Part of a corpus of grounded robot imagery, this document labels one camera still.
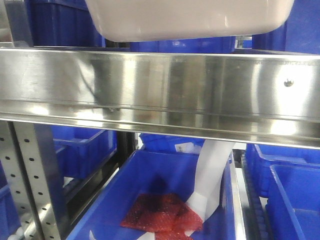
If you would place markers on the white plastic bin body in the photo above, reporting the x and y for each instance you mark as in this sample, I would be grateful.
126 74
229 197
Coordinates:
156 20

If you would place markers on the large blue bin below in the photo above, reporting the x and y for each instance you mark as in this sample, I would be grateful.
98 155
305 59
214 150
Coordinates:
159 173

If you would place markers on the blue bin lower left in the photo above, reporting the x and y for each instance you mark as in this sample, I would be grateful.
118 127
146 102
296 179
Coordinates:
80 151

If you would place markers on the blue bin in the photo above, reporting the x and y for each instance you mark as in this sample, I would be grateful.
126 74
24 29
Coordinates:
293 204
300 33
259 158
212 45
80 151
62 23

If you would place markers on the blue bin behind center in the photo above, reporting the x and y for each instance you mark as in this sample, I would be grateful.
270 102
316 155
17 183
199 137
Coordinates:
212 45

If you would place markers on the blue bin far right rear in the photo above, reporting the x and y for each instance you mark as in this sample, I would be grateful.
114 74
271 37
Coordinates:
259 158

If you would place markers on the perforated steel shelf upright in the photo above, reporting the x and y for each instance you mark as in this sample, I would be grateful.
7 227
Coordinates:
28 158

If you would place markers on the blue bin upper left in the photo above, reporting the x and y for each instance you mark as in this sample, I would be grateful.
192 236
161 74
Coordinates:
62 23

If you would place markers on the blue bin lower right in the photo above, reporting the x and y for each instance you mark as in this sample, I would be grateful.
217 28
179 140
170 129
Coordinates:
293 204

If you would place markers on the blue bin upper right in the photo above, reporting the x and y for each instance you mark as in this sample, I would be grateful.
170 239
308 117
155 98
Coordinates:
300 33

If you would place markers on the white foam sheet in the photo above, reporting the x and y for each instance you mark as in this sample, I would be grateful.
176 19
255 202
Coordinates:
211 163

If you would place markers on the red bubble wrap bag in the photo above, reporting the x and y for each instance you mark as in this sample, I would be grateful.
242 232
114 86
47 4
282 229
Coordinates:
167 216

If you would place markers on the stainless steel shelf rail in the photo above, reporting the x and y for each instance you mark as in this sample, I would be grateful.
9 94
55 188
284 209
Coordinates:
238 97

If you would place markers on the shelf rail screw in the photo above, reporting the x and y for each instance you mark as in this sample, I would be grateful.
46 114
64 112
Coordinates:
288 83

